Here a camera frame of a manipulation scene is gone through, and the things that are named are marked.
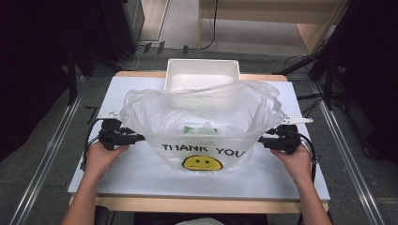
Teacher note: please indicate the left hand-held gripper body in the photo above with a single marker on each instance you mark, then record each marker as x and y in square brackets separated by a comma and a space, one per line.
[109, 136]

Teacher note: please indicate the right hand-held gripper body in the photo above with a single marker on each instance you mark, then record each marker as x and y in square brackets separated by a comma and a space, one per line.
[286, 139]

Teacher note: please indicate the green snack packet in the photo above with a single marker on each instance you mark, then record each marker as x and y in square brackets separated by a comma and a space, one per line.
[195, 130]

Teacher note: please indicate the clear plastic smiley bag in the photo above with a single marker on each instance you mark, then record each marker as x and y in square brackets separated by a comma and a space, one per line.
[200, 109]

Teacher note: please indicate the white plastic bin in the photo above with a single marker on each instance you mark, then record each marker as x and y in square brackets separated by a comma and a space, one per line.
[200, 67]

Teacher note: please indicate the person's left hand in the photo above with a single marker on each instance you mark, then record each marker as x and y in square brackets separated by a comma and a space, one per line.
[98, 159]

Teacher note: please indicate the person's right hand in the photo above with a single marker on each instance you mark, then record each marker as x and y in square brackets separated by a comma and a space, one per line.
[298, 165]

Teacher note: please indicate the black metal stand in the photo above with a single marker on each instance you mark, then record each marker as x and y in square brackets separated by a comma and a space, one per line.
[72, 81]

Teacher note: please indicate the black tripod stand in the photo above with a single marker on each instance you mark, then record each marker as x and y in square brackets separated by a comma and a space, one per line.
[328, 78]

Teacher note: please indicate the person's dark lap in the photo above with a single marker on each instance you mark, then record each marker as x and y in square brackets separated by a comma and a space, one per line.
[156, 219]

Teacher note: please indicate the black floor plug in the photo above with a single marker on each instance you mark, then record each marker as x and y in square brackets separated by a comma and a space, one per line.
[160, 47]
[185, 49]
[147, 47]

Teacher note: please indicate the dark cabinet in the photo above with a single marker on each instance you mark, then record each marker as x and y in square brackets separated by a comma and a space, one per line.
[125, 25]

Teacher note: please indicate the metal floor rail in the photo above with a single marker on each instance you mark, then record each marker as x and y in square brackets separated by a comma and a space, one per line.
[347, 150]
[47, 162]

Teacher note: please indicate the light wooden shelf frame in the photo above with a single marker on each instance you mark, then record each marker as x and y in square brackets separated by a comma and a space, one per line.
[266, 12]

